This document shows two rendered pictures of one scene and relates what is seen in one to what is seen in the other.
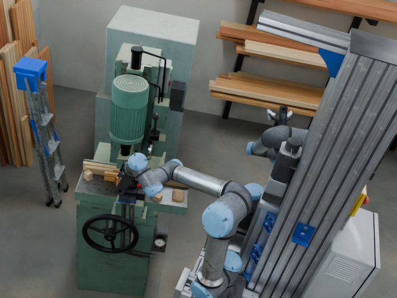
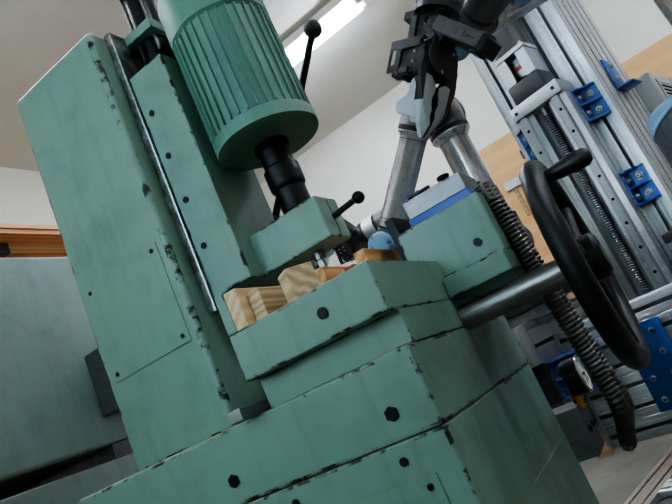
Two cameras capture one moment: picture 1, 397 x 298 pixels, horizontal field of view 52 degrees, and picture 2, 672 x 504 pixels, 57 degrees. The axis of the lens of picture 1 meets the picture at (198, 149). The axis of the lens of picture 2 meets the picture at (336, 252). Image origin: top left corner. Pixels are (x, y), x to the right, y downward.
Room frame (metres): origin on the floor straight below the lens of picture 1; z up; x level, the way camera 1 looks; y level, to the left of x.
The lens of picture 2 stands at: (1.15, 1.16, 0.77)
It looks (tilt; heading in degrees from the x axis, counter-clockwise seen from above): 13 degrees up; 302
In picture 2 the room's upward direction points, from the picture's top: 24 degrees counter-clockwise
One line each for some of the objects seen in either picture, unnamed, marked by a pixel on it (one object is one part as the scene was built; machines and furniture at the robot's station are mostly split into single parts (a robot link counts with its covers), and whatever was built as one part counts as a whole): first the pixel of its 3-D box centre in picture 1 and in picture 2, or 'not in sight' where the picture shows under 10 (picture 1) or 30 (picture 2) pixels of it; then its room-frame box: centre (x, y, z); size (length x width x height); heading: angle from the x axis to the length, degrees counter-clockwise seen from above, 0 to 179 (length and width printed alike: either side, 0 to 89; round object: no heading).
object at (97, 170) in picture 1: (143, 177); (368, 294); (1.67, 0.27, 0.92); 0.64 x 0.02 x 0.04; 96
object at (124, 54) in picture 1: (134, 110); (158, 246); (1.95, 0.41, 1.16); 0.22 x 0.22 x 0.72; 6
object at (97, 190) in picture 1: (132, 196); (427, 294); (1.56, 0.29, 0.87); 0.61 x 0.30 x 0.06; 96
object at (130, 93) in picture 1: (129, 110); (236, 67); (1.66, 0.38, 1.35); 0.18 x 0.18 x 0.31
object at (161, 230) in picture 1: (160, 239); (557, 436); (1.55, 0.10, 0.58); 0.12 x 0.08 x 0.08; 6
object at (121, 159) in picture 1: (125, 157); (301, 241); (1.68, 0.38, 1.03); 0.14 x 0.07 x 0.09; 6
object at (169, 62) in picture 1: (163, 75); not in sight; (1.99, 0.27, 1.40); 0.10 x 0.06 x 0.16; 6
